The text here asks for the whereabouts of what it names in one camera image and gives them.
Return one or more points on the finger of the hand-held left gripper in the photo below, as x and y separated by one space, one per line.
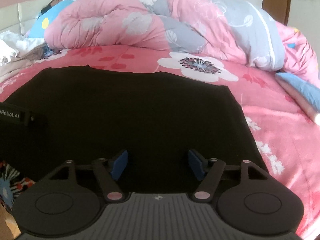
40 123

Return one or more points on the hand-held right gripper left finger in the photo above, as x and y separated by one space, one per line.
120 165

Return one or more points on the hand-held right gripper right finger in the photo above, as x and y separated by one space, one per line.
196 163

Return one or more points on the black shirt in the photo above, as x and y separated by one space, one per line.
137 115

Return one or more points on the beige cloth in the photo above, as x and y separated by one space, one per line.
12 71

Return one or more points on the white cloth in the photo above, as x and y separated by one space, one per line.
12 47

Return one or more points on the pink floral bed blanket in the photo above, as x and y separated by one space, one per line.
280 130

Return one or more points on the blue cartoon print quilt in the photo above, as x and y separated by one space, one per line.
42 25

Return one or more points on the pink and white headboard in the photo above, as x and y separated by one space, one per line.
15 12

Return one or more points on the blue and pink cushion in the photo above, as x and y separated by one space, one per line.
300 92

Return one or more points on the pink grey floral quilt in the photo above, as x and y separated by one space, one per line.
175 22

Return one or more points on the brown wooden door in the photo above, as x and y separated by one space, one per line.
276 0

